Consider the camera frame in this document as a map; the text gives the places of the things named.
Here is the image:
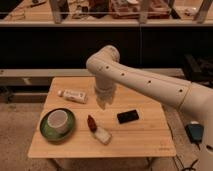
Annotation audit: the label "white tube bottle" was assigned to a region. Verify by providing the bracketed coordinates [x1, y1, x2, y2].
[57, 89, 87, 104]

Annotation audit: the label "wooden folding table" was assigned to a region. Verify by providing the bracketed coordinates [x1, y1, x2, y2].
[28, 77, 176, 159]

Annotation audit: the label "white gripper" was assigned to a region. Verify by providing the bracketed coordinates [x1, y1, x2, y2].
[95, 85, 116, 110]

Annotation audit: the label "long wooden shelf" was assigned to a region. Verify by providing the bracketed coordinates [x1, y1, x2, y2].
[0, 0, 213, 27]

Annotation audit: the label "green plate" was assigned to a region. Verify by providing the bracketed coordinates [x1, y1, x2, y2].
[39, 108, 76, 142]

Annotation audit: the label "blue foot pedal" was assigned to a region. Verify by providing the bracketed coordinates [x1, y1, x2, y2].
[185, 123, 204, 143]

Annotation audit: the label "black phone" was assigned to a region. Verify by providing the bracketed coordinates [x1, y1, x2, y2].
[117, 110, 139, 124]

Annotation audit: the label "black pedal cable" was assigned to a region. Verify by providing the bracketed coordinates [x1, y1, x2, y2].
[173, 141, 204, 171]

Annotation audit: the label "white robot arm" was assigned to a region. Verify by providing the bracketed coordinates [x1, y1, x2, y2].
[86, 45, 213, 171]

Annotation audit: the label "white cup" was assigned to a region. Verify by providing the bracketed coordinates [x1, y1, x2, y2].
[47, 110, 68, 133]

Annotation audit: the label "red brown small bottle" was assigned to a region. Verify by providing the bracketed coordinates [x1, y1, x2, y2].
[87, 115, 97, 132]

